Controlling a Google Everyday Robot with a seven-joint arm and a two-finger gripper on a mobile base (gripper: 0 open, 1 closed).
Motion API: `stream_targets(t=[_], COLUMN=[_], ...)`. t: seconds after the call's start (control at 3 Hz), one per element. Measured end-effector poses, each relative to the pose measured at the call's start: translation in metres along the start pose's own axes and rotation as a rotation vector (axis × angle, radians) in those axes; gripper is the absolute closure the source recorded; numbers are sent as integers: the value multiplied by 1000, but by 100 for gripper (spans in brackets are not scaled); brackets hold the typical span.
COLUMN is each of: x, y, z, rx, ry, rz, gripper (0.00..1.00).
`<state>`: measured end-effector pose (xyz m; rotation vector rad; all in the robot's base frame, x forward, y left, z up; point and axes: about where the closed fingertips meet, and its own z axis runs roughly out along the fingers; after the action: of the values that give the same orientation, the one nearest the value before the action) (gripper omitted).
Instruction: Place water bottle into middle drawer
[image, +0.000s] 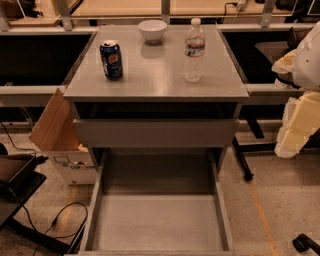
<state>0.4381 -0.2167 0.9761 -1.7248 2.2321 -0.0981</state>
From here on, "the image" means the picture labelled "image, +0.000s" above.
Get closed grey upper drawer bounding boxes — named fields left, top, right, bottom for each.
left=73, top=119, right=238, bottom=148

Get white ceramic bowl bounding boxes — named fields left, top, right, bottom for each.
left=138, top=20, right=167, bottom=43

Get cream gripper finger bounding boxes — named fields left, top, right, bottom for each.
left=274, top=128, right=309, bottom=158

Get black cable on floor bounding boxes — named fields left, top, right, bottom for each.
left=19, top=201, right=89, bottom=256

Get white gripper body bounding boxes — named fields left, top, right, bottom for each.
left=282, top=91, right=320, bottom=136

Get open cardboard box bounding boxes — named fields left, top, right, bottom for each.
left=29, top=89, right=96, bottom=185

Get blue pepsi soda can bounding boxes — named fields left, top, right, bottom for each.
left=100, top=40, right=123, bottom=80

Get clear plastic water bottle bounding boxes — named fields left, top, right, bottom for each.
left=184, top=18, right=206, bottom=82

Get open grey bottom drawer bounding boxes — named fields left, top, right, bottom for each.
left=78, top=150, right=236, bottom=256

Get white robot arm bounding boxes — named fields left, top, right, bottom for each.
left=272, top=22, right=320, bottom=158

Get black equipment stand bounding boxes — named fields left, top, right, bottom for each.
left=0, top=143, right=73, bottom=255

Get grey drawer cabinet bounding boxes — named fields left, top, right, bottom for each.
left=65, top=25, right=248, bottom=163

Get black table leg frame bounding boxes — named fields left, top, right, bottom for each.
left=232, top=116, right=320, bottom=181

